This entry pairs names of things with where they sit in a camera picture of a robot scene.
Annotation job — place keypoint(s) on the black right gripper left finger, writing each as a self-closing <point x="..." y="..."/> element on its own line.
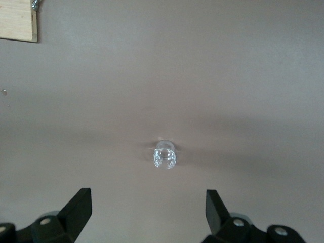
<point x="63" y="220"/>

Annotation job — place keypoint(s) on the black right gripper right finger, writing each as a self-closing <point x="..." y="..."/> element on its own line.
<point x="227" y="225"/>

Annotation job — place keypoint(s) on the clear glass measuring beaker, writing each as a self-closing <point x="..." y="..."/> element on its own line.
<point x="164" y="157"/>

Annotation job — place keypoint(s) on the brown table cover sheet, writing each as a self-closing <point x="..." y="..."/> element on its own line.
<point x="177" y="76"/>

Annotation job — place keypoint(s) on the wooden cutting board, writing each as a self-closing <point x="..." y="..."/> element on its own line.
<point x="15" y="20"/>

